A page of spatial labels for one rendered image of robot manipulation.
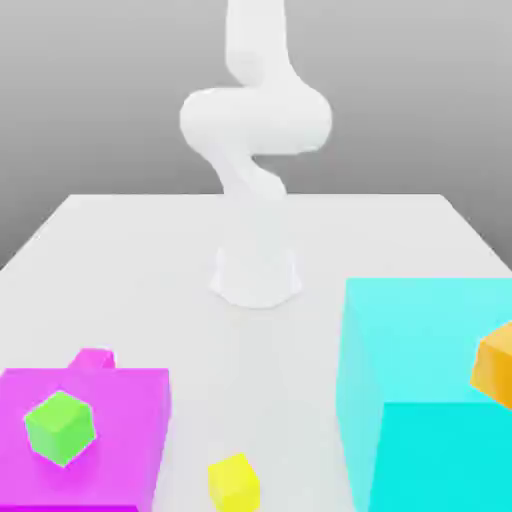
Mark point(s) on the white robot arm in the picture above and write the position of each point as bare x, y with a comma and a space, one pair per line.
256, 120

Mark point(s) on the small magenta cube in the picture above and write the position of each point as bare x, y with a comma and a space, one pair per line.
94, 358

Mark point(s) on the small yellow cube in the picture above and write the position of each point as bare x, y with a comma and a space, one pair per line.
234, 482

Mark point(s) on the small green cube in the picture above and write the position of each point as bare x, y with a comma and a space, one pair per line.
60, 428

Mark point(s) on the small orange cube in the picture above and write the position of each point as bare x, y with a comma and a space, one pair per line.
496, 368

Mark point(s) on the large cyan box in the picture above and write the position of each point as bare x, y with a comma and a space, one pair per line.
408, 360

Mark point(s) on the large magenta box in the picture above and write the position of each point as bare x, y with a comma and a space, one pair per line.
132, 424

